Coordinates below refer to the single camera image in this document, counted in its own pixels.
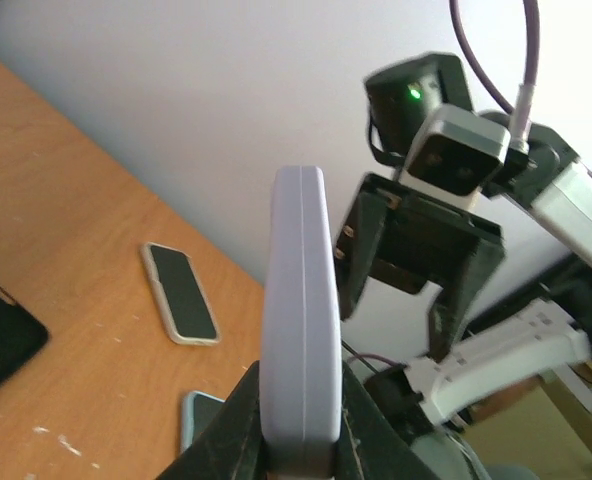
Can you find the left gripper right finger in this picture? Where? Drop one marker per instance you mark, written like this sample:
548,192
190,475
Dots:
368,447

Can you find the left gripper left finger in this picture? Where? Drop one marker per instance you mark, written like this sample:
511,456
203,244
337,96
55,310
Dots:
232,446

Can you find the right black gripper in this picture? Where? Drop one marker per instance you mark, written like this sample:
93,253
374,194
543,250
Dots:
405,239

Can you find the phone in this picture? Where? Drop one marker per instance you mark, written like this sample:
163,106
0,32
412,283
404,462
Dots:
198,409
181,301
300,379

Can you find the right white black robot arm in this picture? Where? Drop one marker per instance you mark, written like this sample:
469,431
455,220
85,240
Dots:
493,210

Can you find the phone in pink case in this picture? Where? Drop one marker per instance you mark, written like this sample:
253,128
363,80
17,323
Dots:
181,301

